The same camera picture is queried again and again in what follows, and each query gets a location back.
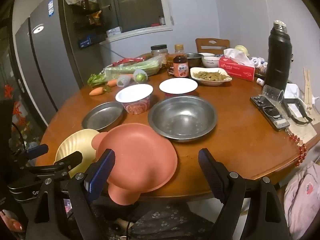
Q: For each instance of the pink bear-shaped plate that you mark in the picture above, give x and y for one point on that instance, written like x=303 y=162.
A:
x=140 y=155

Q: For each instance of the orange carrot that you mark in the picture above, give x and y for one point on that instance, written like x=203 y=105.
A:
x=96 y=91
x=128 y=75
x=112 y=82

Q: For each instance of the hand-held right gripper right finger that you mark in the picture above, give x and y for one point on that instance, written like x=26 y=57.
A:
x=212 y=177

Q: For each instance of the red instant noodle bowl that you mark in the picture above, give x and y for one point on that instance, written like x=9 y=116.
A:
x=133 y=92
x=177 y=85

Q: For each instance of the brown sauce bottle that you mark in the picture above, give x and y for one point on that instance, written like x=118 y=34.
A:
x=180 y=67

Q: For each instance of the red snack packet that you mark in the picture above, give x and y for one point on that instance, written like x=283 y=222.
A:
x=127 y=61

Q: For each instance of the clear glass cup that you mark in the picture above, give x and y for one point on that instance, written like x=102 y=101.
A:
x=272 y=93

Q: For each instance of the black thermos flask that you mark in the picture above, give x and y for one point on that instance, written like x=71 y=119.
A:
x=278 y=57

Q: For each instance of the white ceramic bowl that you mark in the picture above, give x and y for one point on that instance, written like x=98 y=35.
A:
x=206 y=54
x=210 y=62

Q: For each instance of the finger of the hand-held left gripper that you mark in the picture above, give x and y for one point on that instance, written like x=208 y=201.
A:
x=37 y=151
x=70 y=158

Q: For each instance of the pale yellow round lid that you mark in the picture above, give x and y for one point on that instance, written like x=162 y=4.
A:
x=242 y=49

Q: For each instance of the person's left hand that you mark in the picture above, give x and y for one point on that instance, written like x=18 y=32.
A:
x=12 y=221

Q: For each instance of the shallow metal plate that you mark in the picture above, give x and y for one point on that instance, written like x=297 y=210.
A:
x=102 y=116

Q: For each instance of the window frame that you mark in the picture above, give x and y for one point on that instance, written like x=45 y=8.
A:
x=140 y=5

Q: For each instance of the red tissue box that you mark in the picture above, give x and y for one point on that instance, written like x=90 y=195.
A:
x=237 y=70

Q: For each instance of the wooden chopsticks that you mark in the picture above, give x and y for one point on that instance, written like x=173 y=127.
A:
x=307 y=87

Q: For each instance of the bagged celery bunch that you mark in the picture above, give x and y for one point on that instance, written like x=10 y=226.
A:
x=130 y=68

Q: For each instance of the cream shell-shaped plate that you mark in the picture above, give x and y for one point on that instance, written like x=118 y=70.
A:
x=75 y=142

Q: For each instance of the grey refrigerator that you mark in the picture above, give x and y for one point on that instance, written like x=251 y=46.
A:
x=47 y=62

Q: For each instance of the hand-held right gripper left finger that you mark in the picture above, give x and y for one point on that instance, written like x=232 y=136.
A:
x=100 y=175

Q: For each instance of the person's floral clothing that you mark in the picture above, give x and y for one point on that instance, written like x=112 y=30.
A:
x=170 y=222

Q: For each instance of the chili sauce jar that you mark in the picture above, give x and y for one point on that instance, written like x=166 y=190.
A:
x=170 y=65

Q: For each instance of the white plate of green vegetables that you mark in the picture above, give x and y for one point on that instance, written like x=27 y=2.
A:
x=210 y=76

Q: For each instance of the green fruit in foam net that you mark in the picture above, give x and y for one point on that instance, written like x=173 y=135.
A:
x=124 y=81
x=140 y=77

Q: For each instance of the pink garment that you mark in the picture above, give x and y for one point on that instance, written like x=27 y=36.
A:
x=303 y=200

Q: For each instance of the blue box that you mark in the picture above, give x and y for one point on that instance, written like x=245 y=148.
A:
x=91 y=41

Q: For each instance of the wooden chair back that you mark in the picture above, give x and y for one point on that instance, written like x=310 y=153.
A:
x=212 y=44

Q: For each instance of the small white bottle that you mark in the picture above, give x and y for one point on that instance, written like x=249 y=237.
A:
x=260 y=81

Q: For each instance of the small metal bowl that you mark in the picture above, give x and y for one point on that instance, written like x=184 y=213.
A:
x=193 y=59

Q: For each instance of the flat black device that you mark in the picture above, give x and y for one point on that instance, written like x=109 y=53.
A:
x=270 y=113

